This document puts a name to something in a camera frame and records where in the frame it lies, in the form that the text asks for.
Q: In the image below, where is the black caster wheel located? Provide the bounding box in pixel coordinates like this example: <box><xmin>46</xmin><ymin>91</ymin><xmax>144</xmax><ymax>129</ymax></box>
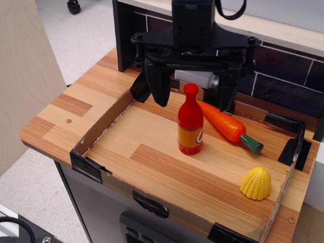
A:
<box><xmin>67</xmin><ymin>0</ymin><xmax>81</xmax><ymax>15</ymax></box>

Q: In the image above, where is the black equipment with cable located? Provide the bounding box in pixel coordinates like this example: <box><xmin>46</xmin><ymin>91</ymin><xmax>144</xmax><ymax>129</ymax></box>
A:
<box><xmin>1</xmin><ymin>213</ymin><xmax>63</xmax><ymax>243</ymax></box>

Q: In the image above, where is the black cable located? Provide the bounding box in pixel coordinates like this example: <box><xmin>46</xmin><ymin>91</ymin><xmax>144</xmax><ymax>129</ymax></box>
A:
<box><xmin>214</xmin><ymin>0</ymin><xmax>248</xmax><ymax>21</ymax></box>

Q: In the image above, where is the cardboard fence with black tape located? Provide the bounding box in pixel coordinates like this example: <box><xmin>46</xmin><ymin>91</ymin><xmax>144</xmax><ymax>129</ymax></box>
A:
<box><xmin>70</xmin><ymin>74</ymin><xmax>312</xmax><ymax>242</ymax></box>

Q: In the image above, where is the grey salt shaker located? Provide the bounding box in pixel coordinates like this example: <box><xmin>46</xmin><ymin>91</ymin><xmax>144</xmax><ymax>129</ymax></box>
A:
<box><xmin>175</xmin><ymin>70</ymin><xmax>220</xmax><ymax>91</ymax></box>

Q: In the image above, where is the yellow toy corn piece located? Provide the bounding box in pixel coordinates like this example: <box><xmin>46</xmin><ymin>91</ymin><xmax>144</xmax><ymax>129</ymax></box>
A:
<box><xmin>240</xmin><ymin>167</ymin><xmax>271</xmax><ymax>200</ymax></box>

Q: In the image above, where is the light wooden panel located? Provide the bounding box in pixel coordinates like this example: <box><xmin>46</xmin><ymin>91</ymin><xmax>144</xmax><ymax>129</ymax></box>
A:
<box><xmin>1</xmin><ymin>1</ymin><xmax>65</xmax><ymax>174</ymax></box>

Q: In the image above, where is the red hot sauce bottle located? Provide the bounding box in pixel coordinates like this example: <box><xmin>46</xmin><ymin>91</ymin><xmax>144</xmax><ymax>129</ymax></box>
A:
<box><xmin>178</xmin><ymin>84</ymin><xmax>204</xmax><ymax>155</ymax></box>

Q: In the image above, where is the dark tile backsplash panel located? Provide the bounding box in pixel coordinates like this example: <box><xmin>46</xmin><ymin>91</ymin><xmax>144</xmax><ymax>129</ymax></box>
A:
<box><xmin>112</xmin><ymin>1</ymin><xmax>323</xmax><ymax>141</ymax></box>

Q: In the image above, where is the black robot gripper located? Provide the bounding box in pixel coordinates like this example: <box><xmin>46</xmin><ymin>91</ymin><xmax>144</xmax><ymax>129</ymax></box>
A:
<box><xmin>131</xmin><ymin>1</ymin><xmax>261</xmax><ymax>112</ymax></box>

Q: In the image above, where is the orange toy carrot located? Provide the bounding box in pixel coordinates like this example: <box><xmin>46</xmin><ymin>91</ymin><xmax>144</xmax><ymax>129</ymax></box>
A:
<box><xmin>197</xmin><ymin>100</ymin><xmax>264</xmax><ymax>155</ymax></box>

